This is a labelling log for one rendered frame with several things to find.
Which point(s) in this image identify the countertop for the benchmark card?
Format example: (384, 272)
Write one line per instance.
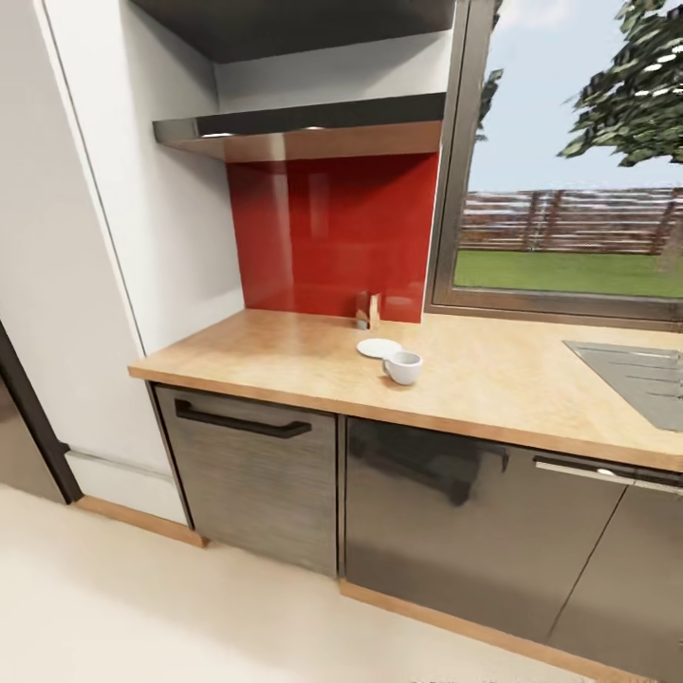
(504, 380)

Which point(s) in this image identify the coffee cup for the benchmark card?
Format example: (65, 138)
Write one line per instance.
(404, 367)

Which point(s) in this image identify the drop in sink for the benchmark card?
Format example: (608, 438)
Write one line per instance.
(651, 380)

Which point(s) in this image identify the fixed window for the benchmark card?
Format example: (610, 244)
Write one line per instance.
(560, 188)

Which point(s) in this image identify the shelf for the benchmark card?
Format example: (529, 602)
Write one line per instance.
(386, 126)
(228, 31)

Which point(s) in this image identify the water glass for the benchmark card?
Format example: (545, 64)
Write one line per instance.
(367, 310)

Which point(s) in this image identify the saucer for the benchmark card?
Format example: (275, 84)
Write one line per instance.
(378, 348)

